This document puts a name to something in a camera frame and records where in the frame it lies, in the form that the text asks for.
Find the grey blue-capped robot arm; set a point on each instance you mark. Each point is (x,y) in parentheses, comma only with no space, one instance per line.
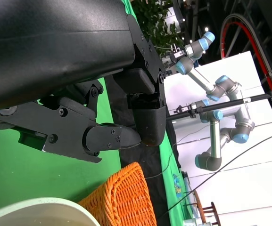
(199,78)
(214,141)

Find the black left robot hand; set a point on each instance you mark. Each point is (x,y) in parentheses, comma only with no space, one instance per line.
(55,47)

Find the orange wicker basket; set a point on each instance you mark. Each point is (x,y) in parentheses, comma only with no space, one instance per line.
(126,200)

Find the green leafy plant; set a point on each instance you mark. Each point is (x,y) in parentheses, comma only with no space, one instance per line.
(159,23)

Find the black metal pole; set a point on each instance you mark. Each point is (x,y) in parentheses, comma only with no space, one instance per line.
(232,102)

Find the red and black hoop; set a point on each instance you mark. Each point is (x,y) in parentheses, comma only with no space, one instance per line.
(223,42)

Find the brown wooden chair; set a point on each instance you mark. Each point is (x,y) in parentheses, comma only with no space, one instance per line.
(214,212)

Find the pale grey-green bowl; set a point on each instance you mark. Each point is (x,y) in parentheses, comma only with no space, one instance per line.
(32,207)

